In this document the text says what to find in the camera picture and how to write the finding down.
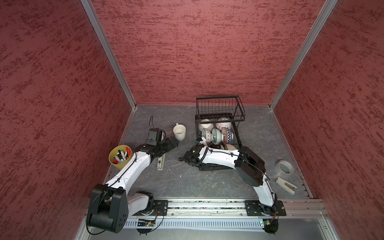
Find pink striped bowl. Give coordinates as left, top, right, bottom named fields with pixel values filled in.
left=198, top=119, right=215, bottom=132

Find teal line pattern bowl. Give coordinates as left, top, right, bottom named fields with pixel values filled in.
left=212, top=129, right=224, bottom=144

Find white bottom bowl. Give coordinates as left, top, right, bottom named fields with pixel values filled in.
left=224, top=144, right=237, bottom=151

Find orange pattern bowl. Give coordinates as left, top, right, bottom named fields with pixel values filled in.
left=222, top=128, right=235, bottom=144

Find blue triangle pattern bowl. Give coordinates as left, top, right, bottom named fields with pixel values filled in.
left=216, top=117, right=232, bottom=131

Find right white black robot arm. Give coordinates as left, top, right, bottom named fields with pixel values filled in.
left=178, top=144, right=277, bottom=216

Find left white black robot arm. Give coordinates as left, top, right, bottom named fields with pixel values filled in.
left=86, top=137, right=179, bottom=233

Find white ceramic mug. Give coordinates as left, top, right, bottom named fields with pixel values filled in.
left=173, top=123, right=186, bottom=141

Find markers in yellow cup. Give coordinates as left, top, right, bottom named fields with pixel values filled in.
left=110, top=146, right=132, bottom=165

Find yellow cup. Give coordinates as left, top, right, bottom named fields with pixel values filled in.
left=109, top=145, right=133, bottom=170

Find grey tape roll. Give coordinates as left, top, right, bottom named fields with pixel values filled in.
left=275, top=160, right=295, bottom=178

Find aluminium front rail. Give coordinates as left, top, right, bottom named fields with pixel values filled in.
left=130, top=198, right=329, bottom=219

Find black wire dish rack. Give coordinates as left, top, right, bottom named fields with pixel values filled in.
left=195, top=96, right=246, bottom=150

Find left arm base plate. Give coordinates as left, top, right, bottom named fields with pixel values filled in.
left=149, top=200, right=169, bottom=216

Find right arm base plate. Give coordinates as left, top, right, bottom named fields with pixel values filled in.
left=245, top=200, right=287, bottom=217

